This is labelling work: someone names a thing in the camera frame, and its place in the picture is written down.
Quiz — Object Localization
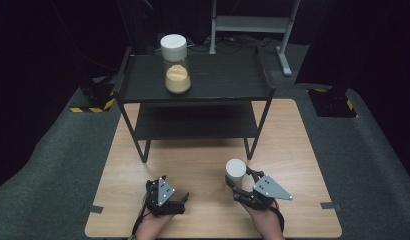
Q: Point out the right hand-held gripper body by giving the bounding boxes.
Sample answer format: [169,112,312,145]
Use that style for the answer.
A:
[233,174,294,211]

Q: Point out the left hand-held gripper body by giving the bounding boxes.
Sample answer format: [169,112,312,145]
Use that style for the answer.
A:
[145,175,177,216]

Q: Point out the white cylinder cup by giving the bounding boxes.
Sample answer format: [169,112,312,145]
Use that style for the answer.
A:
[225,158,247,190]

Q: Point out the black two-tier shelf rack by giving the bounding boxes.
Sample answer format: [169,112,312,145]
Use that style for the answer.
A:
[113,45,277,164]

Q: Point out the glass jar with white lid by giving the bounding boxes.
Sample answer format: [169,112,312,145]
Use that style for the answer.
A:
[159,33,192,95]

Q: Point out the person's left hand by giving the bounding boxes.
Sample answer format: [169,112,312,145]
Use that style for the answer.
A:
[136,213,176,240]

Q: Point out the person's right hand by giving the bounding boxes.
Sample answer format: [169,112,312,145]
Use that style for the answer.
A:
[241,200,285,240]

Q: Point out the black box with hazard tape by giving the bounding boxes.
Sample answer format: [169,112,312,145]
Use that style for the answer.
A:
[69,75,116,114]
[307,87,358,119]

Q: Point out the grey metal stand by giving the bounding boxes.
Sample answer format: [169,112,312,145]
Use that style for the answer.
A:
[209,0,301,77]

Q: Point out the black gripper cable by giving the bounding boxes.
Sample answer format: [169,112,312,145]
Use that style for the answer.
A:
[274,201,286,233]
[131,199,149,238]

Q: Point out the black floor cables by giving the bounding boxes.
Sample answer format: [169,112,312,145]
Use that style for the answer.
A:
[187,34,281,55]

